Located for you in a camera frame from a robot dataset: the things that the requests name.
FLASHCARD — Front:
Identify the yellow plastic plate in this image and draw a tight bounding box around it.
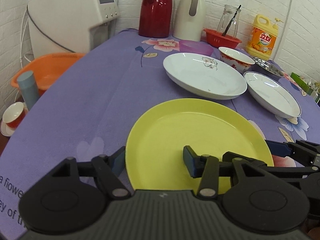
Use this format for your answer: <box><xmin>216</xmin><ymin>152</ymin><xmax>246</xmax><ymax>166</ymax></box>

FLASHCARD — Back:
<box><xmin>125</xmin><ymin>99</ymin><xmax>274</xmax><ymax>191</ymax></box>

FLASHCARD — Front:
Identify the white blue-rimmed plate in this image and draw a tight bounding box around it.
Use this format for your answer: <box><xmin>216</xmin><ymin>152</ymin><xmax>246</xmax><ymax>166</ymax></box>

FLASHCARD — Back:
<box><xmin>244</xmin><ymin>72</ymin><xmax>302</xmax><ymax>119</ymax></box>

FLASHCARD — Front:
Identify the stainless steel bowl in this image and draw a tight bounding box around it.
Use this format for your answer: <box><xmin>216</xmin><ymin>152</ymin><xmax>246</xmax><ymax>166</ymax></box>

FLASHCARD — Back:
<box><xmin>251</xmin><ymin>57</ymin><xmax>284</xmax><ymax>81</ymax></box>

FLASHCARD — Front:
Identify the large white floral plate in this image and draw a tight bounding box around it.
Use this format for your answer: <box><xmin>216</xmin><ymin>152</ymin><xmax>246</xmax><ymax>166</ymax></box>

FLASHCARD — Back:
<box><xmin>163</xmin><ymin>53</ymin><xmax>247</xmax><ymax>100</ymax></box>

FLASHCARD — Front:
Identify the white red-patterned bowl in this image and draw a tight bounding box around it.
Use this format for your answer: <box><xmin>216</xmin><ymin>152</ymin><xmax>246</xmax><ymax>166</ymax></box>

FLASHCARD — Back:
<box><xmin>219</xmin><ymin>47</ymin><xmax>255</xmax><ymax>74</ymax></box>

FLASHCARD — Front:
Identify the purple plastic bowl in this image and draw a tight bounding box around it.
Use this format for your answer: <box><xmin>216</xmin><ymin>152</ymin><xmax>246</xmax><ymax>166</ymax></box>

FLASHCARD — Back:
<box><xmin>179</xmin><ymin>40</ymin><xmax>214</xmax><ymax>56</ymax></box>

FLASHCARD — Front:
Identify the purple floral tablecloth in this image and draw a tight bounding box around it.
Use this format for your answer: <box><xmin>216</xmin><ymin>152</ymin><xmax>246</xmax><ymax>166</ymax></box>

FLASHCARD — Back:
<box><xmin>1</xmin><ymin>30</ymin><xmax>319</xmax><ymax>239</ymax></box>

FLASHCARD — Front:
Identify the green box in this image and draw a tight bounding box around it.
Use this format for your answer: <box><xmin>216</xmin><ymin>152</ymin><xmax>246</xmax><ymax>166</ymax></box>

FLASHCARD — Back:
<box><xmin>290</xmin><ymin>72</ymin><xmax>319</xmax><ymax>103</ymax></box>

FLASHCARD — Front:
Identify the yellow detergent bottle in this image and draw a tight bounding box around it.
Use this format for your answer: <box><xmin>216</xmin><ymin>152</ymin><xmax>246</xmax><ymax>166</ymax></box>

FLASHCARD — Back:
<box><xmin>246</xmin><ymin>14</ymin><xmax>283</xmax><ymax>61</ymax></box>

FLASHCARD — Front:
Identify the red white cup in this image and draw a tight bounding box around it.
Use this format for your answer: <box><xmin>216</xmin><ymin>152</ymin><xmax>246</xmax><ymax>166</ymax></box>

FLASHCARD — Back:
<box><xmin>2</xmin><ymin>102</ymin><xmax>25</xmax><ymax>130</ymax></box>

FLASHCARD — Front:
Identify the white saucer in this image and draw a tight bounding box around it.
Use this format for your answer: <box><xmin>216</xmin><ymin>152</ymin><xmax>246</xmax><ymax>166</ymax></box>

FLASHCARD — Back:
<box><xmin>1</xmin><ymin>107</ymin><xmax>28</xmax><ymax>137</ymax></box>

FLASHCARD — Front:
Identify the orange plastic basin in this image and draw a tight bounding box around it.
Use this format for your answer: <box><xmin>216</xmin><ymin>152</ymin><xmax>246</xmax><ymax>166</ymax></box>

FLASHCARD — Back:
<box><xmin>10</xmin><ymin>53</ymin><xmax>85</xmax><ymax>96</ymax></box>

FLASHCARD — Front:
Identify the grey-blue cylinder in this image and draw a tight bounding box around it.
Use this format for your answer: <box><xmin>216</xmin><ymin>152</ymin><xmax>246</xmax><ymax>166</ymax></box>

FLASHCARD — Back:
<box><xmin>17</xmin><ymin>70</ymin><xmax>40</xmax><ymax>110</ymax></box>

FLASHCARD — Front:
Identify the black straw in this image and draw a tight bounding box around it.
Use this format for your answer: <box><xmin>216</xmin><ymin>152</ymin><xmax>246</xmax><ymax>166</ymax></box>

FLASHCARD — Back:
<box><xmin>222</xmin><ymin>5</ymin><xmax>241</xmax><ymax>36</ymax></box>

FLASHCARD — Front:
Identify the red plastic colander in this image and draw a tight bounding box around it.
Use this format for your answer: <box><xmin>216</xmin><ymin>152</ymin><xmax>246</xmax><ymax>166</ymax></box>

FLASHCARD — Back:
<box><xmin>204</xmin><ymin>28</ymin><xmax>242</xmax><ymax>49</ymax></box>

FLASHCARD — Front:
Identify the glass carafe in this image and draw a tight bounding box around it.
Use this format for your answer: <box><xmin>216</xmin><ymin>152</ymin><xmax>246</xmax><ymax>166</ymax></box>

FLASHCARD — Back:
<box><xmin>217</xmin><ymin>4</ymin><xmax>241</xmax><ymax>37</ymax></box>

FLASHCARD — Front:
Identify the white thermos jug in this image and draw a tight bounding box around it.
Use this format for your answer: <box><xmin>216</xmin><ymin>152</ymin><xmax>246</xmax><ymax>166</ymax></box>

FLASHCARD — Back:
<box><xmin>173</xmin><ymin>0</ymin><xmax>206</xmax><ymax>42</ymax></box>

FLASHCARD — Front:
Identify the red thermos jug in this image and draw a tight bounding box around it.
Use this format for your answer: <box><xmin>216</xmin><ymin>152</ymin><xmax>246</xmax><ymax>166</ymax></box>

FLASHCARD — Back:
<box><xmin>138</xmin><ymin>0</ymin><xmax>172</xmax><ymax>38</ymax></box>

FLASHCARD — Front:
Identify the white water dispenser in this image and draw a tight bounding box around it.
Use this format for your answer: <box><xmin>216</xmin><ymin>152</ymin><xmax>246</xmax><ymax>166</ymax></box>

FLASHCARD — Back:
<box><xmin>27</xmin><ymin>0</ymin><xmax>120</xmax><ymax>57</ymax></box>

